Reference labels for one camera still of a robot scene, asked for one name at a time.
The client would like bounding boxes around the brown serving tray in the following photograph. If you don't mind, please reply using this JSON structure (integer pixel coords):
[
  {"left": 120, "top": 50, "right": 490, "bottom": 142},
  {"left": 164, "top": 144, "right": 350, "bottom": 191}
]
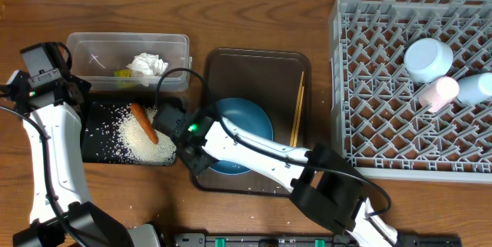
[{"left": 191, "top": 48, "right": 311, "bottom": 197}]

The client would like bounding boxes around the wooden chopstick right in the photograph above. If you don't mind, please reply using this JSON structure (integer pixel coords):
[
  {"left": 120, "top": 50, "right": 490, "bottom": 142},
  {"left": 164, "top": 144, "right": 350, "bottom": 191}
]
[{"left": 291, "top": 86, "right": 304, "bottom": 147}]

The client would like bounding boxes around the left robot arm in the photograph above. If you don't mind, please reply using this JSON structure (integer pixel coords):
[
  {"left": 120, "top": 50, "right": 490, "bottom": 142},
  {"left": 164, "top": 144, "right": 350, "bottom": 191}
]
[{"left": 1, "top": 42, "right": 164, "bottom": 246}]

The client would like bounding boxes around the dark blue plate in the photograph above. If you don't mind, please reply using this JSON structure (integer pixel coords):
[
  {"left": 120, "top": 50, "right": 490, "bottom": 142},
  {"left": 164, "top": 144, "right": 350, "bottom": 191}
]
[{"left": 211, "top": 98, "right": 274, "bottom": 175}]

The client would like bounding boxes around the wooden chopstick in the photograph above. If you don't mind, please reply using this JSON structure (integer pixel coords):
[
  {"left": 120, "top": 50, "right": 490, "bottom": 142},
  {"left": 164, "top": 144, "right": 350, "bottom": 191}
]
[
  {"left": 290, "top": 72, "right": 304, "bottom": 147},
  {"left": 291, "top": 86, "right": 304, "bottom": 147}
]

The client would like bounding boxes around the black plastic tray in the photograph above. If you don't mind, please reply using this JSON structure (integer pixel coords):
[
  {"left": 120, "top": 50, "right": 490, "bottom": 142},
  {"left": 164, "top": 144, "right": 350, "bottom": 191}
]
[{"left": 79, "top": 95, "right": 185, "bottom": 167}]

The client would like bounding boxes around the clear plastic container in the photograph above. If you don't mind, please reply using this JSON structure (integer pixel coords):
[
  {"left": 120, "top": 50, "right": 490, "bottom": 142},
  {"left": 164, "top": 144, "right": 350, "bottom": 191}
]
[{"left": 65, "top": 32, "right": 192, "bottom": 92}]

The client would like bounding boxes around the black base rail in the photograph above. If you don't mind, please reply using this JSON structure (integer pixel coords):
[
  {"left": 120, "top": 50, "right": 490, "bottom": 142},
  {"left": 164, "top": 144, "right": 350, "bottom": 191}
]
[{"left": 170, "top": 233, "right": 463, "bottom": 247}]

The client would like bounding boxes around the light blue cup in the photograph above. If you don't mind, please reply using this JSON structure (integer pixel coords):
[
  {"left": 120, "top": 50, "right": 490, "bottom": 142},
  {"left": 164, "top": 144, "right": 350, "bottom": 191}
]
[{"left": 457, "top": 72, "right": 492, "bottom": 105}]

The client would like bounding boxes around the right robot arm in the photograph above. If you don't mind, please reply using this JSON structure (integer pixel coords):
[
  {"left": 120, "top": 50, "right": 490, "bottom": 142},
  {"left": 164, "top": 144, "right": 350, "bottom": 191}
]
[{"left": 152, "top": 104, "right": 398, "bottom": 246}]

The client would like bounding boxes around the orange carrot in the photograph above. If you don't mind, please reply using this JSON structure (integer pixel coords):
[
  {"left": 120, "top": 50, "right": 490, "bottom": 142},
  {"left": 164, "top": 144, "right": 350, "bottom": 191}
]
[{"left": 130, "top": 103, "right": 158, "bottom": 145}]

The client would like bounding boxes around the yellow pandan cake wrapper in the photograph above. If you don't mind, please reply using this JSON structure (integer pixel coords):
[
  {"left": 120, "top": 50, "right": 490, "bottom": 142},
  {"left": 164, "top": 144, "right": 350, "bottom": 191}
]
[{"left": 114, "top": 68, "right": 135, "bottom": 88}]

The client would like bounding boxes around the light blue bowl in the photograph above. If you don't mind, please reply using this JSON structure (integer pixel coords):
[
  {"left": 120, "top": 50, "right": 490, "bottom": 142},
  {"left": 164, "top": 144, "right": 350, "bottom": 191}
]
[{"left": 404, "top": 38, "right": 454, "bottom": 83}]

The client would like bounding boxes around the white tissue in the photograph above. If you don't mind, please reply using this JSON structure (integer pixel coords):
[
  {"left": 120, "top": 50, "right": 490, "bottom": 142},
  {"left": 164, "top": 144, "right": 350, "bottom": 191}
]
[{"left": 127, "top": 52, "right": 168, "bottom": 87}]

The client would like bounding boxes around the pile of white rice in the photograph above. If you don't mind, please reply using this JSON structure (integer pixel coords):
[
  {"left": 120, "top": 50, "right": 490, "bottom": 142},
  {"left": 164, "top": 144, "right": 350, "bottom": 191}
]
[{"left": 91, "top": 104, "right": 178, "bottom": 166}]

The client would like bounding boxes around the wooden chopstick left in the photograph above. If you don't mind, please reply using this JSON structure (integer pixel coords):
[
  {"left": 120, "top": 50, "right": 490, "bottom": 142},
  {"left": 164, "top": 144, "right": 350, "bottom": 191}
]
[{"left": 290, "top": 72, "right": 304, "bottom": 147}]

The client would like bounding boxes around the white pink cup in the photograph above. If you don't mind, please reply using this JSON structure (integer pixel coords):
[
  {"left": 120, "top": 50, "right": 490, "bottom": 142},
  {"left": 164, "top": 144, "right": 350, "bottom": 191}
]
[{"left": 418, "top": 76, "right": 460, "bottom": 113}]

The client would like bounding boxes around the grey dishwasher rack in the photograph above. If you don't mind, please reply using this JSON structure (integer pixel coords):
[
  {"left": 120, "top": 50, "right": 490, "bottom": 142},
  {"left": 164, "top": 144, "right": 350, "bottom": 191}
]
[{"left": 328, "top": 0, "right": 491, "bottom": 183}]

